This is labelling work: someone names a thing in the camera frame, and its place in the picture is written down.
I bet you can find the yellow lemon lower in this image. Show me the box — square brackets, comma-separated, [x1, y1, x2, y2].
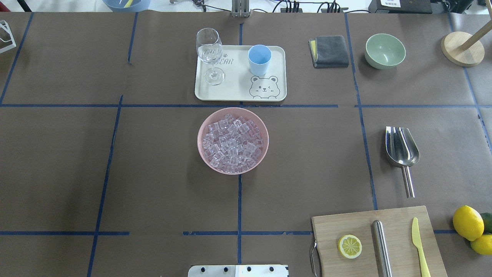
[470, 234, 492, 255]

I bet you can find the green lime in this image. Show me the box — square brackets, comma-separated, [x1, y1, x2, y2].
[480, 212, 492, 234]

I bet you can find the light blue cup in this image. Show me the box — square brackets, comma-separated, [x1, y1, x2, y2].
[248, 45, 272, 77]

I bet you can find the pile of clear ice cubes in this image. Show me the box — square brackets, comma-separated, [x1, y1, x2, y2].
[203, 113, 264, 173]

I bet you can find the grey folded cloth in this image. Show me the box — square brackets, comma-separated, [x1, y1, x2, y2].
[309, 35, 349, 68]

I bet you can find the green bowl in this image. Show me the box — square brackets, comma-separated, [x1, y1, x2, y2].
[364, 33, 406, 70]

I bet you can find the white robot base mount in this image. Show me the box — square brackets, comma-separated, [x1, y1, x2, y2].
[188, 264, 289, 277]

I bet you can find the lemon half slice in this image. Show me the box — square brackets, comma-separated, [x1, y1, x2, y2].
[338, 234, 362, 259]

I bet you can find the clear wine glass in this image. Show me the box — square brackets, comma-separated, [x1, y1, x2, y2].
[196, 28, 225, 86]

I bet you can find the white wire cup rack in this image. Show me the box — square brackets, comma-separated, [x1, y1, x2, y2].
[0, 20, 17, 53]

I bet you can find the yellow lemon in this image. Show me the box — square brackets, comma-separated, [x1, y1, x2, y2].
[470, 234, 492, 255]
[453, 205, 484, 242]

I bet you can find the wooden cutting board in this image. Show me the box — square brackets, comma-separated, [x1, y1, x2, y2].
[311, 206, 447, 277]

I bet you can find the yellow lemon upper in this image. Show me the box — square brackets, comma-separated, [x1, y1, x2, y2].
[453, 205, 484, 242]

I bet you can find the cream bear tray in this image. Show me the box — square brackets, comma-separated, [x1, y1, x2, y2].
[194, 45, 288, 102]

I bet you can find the blue bowl with fork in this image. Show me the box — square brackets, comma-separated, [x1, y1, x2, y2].
[103, 0, 151, 12]

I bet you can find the steel ice scoop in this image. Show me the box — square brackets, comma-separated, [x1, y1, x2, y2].
[385, 126, 420, 198]

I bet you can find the wooden stand with round base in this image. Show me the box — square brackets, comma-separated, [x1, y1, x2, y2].
[440, 20, 492, 68]

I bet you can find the yellow plastic knife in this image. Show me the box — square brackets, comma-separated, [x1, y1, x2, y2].
[411, 217, 431, 277]

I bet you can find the steel cylinder tube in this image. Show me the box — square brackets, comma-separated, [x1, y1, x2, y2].
[371, 220, 392, 277]

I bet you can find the pink bowl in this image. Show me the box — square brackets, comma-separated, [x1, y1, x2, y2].
[197, 107, 269, 175]

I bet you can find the black power strip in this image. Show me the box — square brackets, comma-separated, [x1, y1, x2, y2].
[275, 4, 331, 13]

